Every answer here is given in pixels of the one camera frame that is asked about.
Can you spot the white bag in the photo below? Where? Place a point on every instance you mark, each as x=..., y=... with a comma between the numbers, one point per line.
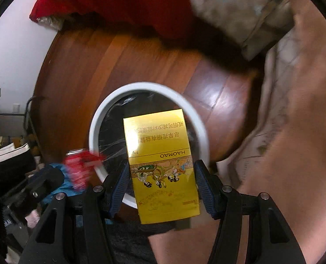
x=10, y=152

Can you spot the black plastic bin liner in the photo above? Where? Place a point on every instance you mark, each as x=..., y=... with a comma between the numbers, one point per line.
x=113, y=126

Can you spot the pink fuzzy cloth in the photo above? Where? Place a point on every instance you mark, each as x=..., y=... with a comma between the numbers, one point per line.
x=32, y=217

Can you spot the brown suede tablecloth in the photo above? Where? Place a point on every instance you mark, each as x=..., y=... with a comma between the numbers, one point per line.
x=303, y=143

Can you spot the white round trash bin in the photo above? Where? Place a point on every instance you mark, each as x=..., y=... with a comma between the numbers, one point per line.
x=152, y=85

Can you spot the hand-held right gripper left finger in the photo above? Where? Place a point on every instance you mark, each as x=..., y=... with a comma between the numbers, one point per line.
x=118, y=189

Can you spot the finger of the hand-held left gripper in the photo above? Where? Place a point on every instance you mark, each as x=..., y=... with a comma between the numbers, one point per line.
x=46, y=180

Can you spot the checkered mattress sheet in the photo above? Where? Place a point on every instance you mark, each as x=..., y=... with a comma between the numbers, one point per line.
x=229, y=5

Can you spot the red snack packet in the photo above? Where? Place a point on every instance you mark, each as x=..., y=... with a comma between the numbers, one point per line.
x=82, y=167

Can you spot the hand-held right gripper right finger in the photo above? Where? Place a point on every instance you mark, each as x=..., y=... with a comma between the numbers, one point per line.
x=207, y=189

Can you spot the blue cloth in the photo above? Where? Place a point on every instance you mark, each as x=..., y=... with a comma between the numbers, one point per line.
x=64, y=187

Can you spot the black chair frame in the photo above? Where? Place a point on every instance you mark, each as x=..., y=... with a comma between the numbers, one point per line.
x=28, y=110

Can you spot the beige patterned tablecloth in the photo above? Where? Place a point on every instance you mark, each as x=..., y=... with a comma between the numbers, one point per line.
x=275, y=88

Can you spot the yellow cigarette box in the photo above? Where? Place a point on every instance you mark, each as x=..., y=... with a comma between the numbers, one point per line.
x=157, y=148

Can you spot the red fleece blanket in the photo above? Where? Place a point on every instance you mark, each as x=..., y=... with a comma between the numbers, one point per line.
x=110, y=0

